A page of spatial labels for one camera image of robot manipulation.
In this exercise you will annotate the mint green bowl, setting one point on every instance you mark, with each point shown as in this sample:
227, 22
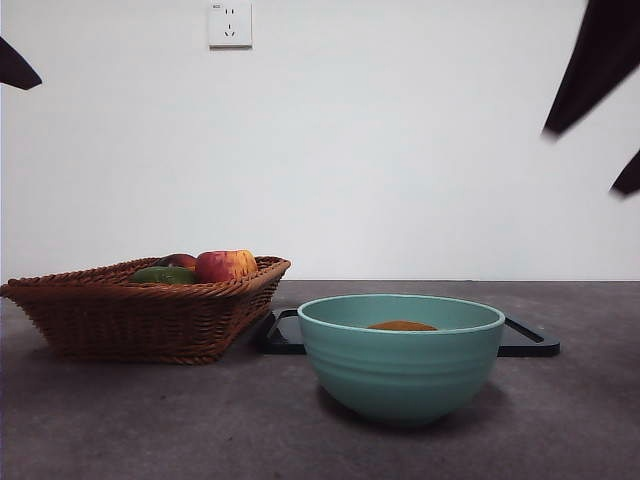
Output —
400, 370

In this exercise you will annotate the dark green rectangular tray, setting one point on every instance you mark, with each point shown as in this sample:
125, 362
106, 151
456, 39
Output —
282, 335

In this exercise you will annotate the yellow brown kiwi fruit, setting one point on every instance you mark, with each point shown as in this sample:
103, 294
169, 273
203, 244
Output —
402, 325

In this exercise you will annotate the brown wicker basket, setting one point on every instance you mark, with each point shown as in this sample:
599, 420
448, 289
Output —
135, 320

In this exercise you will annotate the red yellow apple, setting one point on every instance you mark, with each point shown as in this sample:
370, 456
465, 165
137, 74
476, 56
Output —
222, 265

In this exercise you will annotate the white wall socket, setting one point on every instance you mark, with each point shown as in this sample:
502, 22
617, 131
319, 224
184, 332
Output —
230, 25

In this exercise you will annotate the green mango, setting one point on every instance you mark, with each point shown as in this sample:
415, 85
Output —
162, 275

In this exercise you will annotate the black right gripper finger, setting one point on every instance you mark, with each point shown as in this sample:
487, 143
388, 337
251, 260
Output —
595, 55
629, 181

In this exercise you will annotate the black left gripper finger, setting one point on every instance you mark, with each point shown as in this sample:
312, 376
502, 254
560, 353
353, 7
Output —
17, 67

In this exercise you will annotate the dark red apple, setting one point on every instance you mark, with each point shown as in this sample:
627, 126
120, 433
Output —
180, 261

